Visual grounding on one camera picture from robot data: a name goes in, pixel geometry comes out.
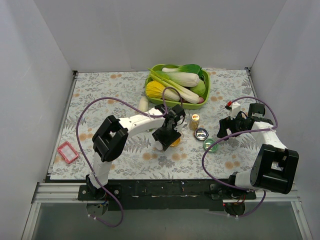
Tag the small glass pill jar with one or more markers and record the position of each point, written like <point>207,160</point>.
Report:
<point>194,122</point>

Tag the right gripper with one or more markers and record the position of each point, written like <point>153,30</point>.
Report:
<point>223,128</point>

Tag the green cabbage toy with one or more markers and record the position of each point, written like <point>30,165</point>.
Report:
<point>199,89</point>

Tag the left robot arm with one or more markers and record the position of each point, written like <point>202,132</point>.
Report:
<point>110,139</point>

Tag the white blue pill bottle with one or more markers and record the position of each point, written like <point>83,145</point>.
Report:
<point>157,145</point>

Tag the black base frame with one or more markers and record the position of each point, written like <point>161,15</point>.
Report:
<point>155,194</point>

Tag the floral table mat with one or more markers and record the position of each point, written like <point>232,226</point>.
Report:
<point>97,95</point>

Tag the yellow round pill case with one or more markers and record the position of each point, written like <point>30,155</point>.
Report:
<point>176,143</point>

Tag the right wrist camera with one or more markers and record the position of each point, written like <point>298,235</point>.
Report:
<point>234,108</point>

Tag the blue round pill case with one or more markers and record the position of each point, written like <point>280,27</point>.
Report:
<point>201,134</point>

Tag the white radish toy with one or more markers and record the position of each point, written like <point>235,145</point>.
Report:
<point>143,104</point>

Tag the bok choy toy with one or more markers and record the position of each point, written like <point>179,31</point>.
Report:
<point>188,75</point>

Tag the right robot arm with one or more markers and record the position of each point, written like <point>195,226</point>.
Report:
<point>275,166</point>

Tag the green celery stalk toy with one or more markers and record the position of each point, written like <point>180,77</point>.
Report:
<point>166,81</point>

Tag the long white daikon toy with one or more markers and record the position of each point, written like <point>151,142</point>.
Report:
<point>188,95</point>

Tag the pink square pill box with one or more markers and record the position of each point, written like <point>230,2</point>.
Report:
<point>67,152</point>

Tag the green plastic tray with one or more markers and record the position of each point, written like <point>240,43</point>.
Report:
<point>186,105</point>

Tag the yellow napa cabbage toy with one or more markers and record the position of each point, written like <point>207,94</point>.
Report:
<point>155,89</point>

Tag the green round pill case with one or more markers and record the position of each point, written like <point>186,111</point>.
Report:
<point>207,145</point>

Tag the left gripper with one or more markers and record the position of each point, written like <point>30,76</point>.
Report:
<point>166,135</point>

